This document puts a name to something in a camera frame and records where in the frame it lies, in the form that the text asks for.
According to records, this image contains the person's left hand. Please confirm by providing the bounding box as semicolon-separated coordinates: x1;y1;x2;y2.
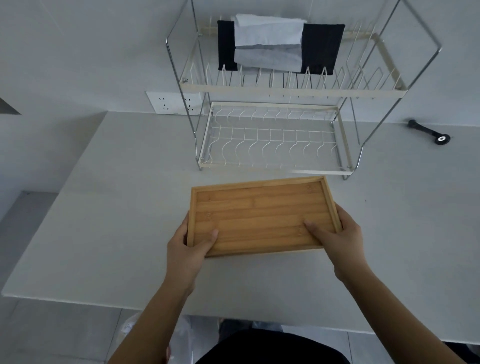
164;211;219;295

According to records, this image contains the person's right hand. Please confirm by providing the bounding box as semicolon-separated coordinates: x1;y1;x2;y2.
303;204;370;283

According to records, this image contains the bamboo wooden tray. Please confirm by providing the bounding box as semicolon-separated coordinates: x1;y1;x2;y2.
186;175;343;258

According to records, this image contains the person's right forearm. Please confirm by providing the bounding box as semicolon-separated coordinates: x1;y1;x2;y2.
335;262;467;364

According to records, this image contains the person's left forearm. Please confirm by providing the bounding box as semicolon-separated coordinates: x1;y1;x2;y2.
107;279;196;364

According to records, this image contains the clear plastic bag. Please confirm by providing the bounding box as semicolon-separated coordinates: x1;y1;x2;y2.
119;312;222;364

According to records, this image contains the person's black clothing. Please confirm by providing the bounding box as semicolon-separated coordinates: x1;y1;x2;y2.
195;329;351;364

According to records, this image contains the two-tier metal dish rack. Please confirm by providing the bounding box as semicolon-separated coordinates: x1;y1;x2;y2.
166;0;442;181

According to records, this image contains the black cloth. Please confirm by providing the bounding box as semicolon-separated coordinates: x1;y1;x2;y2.
217;20;346;76

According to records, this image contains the white grey cloth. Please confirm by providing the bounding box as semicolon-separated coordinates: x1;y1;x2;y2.
230;14;308;73

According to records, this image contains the white wall socket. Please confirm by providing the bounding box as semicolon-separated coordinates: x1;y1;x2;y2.
145;91;206;116

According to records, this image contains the black handle tool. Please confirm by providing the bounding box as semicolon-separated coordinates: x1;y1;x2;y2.
408;119;451;146

